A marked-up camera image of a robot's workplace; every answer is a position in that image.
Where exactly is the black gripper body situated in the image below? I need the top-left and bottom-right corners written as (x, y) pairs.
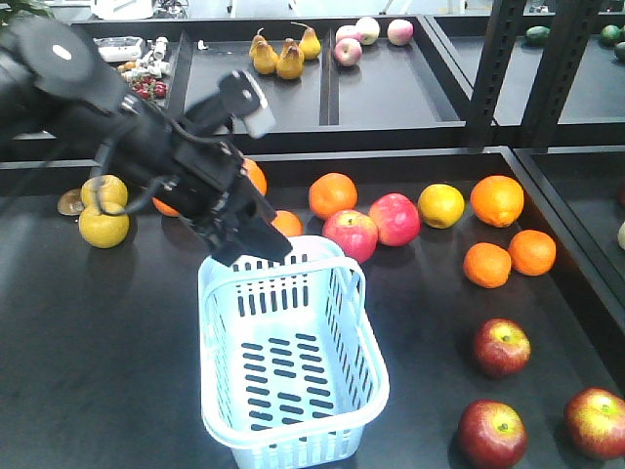
top-left (163, 70), bottom-right (258, 253)

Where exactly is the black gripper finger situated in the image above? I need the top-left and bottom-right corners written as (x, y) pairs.
top-left (212, 230), bottom-right (254, 266)
top-left (238, 188), bottom-right (292, 262)

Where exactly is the light blue plastic basket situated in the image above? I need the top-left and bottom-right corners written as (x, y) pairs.
top-left (198, 235), bottom-right (390, 468)

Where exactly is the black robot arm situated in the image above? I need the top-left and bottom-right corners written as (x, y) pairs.
top-left (1, 16), bottom-right (291, 265)

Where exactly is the orange behind pink apples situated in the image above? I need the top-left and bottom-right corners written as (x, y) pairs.
top-left (309, 172), bottom-right (358, 220)

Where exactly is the small orange middle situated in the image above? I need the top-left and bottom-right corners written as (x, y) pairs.
top-left (271, 210), bottom-right (304, 237)

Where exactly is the small orange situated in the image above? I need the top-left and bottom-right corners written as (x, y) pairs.
top-left (271, 210), bottom-right (304, 237)
top-left (463, 242), bottom-right (512, 289)
top-left (507, 230), bottom-right (557, 277)

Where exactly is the orange back middle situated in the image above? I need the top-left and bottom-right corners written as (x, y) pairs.
top-left (243, 157), bottom-right (268, 195)

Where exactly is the orange back left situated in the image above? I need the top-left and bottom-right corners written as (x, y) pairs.
top-left (151, 197), bottom-right (180, 218)

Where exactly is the pink red apple left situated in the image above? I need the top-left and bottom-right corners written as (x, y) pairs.
top-left (322, 210), bottom-right (378, 263)

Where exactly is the pink red apple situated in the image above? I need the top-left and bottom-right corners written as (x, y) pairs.
top-left (368, 192), bottom-right (421, 247)
top-left (322, 210), bottom-right (378, 263)

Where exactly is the yellow citrus back left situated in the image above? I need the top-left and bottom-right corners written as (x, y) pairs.
top-left (80, 175), bottom-right (128, 207)

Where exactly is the yellow citrus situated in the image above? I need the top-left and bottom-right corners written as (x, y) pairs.
top-left (80, 175), bottom-right (128, 207)
top-left (78, 204), bottom-right (130, 249)

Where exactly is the yellow citrus front left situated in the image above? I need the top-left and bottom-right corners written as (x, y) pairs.
top-left (78, 204), bottom-right (130, 249)

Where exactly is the pink red apple right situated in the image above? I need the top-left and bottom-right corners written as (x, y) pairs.
top-left (368, 192), bottom-right (421, 247)

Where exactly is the black rear produce stand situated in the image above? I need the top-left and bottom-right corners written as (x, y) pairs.
top-left (69, 14), bottom-right (624, 154)

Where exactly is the small orange lower left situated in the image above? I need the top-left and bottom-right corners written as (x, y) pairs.
top-left (463, 242), bottom-right (512, 289)

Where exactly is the black wooden produce stand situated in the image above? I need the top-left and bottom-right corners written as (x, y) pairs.
top-left (1, 148), bottom-right (624, 468)

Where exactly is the large orange right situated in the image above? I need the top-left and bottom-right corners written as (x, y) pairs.
top-left (470, 175), bottom-right (524, 228)

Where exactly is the green potted plant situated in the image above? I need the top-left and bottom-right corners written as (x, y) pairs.
top-left (0, 0), bottom-right (54, 26)

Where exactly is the dark red apple back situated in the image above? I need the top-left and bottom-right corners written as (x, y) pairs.
top-left (473, 318), bottom-right (531, 379)

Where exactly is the dark red apple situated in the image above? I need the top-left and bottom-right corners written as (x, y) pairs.
top-left (473, 318), bottom-right (531, 379)
top-left (564, 387), bottom-right (624, 460)
top-left (457, 400), bottom-right (528, 468)

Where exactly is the small orange lower right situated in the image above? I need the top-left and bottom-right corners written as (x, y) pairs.
top-left (507, 230), bottom-right (557, 277)

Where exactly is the dark red apple left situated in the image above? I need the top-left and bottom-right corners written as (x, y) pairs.
top-left (457, 400), bottom-right (528, 468)

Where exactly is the dark red apple front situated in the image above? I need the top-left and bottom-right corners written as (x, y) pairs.
top-left (564, 387), bottom-right (624, 460)

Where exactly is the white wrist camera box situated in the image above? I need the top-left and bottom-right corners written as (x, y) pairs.
top-left (233, 70), bottom-right (275, 139)

